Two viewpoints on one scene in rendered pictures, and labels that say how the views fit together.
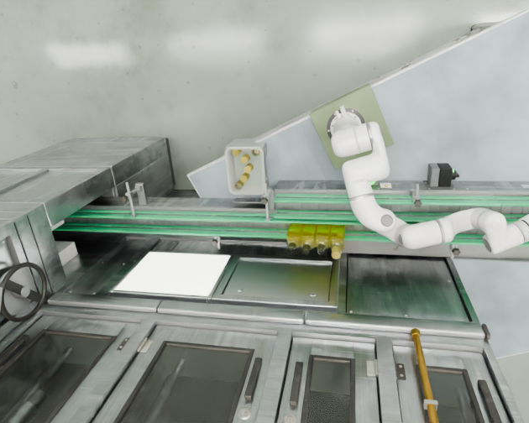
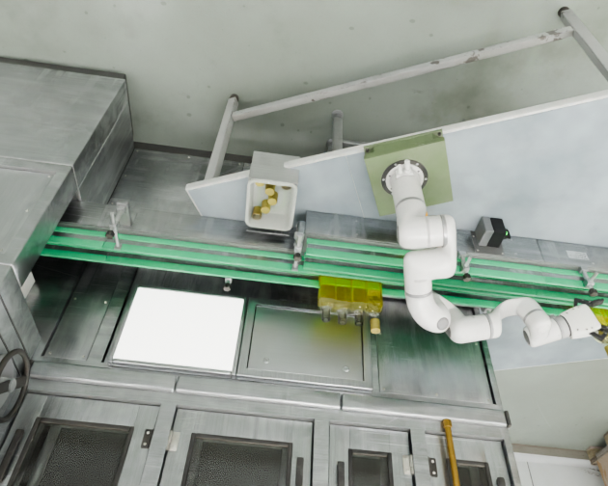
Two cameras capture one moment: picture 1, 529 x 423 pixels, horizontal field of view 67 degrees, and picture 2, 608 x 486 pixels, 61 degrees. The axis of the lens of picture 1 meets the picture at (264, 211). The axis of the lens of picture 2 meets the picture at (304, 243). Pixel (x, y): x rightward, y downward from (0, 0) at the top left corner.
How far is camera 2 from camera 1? 0.85 m
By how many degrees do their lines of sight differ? 26
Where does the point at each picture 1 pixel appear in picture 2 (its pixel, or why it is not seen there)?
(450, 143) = (511, 201)
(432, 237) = (481, 337)
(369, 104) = (437, 159)
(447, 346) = (474, 436)
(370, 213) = (428, 315)
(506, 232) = (548, 334)
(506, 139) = (567, 205)
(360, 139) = (433, 240)
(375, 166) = (443, 270)
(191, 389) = not seen: outside the picture
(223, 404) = not seen: outside the picture
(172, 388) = not seen: outside the picture
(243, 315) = (276, 400)
